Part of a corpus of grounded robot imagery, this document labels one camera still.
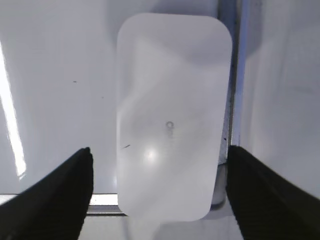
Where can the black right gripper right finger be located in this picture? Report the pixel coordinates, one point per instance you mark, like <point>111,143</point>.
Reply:
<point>265,205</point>

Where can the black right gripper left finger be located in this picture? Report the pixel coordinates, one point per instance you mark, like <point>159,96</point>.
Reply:
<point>54,208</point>

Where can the white rectangular whiteboard eraser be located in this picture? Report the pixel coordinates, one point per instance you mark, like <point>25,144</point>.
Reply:
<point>172,76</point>

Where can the silver framed whiteboard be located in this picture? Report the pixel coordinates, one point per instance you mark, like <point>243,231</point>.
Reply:
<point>57,85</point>

